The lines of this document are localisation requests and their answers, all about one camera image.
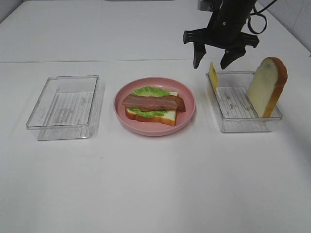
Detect green lettuce leaf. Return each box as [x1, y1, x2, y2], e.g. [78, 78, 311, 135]
[125, 86, 179, 119]

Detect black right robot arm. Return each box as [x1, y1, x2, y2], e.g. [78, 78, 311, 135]
[183, 0, 259, 69]

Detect bacon strip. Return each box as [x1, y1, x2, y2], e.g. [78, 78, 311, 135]
[122, 94, 178, 110]
[138, 95, 186, 112]

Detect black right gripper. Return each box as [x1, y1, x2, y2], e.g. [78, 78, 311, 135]
[183, 9, 259, 69]

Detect clear right plastic tray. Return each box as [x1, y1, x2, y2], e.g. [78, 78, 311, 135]
[206, 71, 282, 133]

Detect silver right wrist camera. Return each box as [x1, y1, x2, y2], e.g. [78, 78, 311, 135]
[197, 0, 219, 12]

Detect toast bread slice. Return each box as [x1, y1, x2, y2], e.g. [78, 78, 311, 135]
[122, 88, 185, 126]
[246, 57, 288, 118]

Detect pink round plate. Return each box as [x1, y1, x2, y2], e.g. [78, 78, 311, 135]
[114, 77, 197, 137]

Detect clear plastic tray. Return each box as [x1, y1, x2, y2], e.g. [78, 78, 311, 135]
[26, 75, 105, 141]
[206, 71, 282, 133]

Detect yellow cheese slice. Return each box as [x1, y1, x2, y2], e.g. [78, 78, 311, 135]
[209, 62, 218, 92]

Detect clear left plastic tray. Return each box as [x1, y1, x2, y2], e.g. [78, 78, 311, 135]
[26, 75, 105, 141]

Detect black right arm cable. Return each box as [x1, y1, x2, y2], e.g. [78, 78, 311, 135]
[246, 0, 277, 35]

